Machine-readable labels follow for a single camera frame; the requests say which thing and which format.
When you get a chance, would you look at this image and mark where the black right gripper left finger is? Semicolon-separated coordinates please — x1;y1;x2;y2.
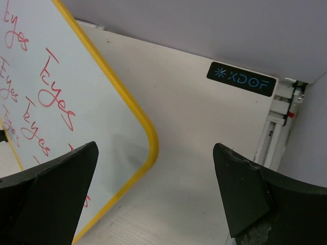
1;141;99;244

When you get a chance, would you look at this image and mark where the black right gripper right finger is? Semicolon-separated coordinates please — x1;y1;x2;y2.
213;143;326;244

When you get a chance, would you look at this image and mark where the yellow framed whiteboard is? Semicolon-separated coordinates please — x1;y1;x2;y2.
1;1;159;244

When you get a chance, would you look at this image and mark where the black XDOF label right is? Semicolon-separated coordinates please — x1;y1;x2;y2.
206;62;277;97

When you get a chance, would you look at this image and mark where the black wire easel stand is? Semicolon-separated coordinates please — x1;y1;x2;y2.
0;130;8;142

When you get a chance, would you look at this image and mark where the aluminium table frame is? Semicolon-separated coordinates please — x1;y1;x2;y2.
254;78;308;171

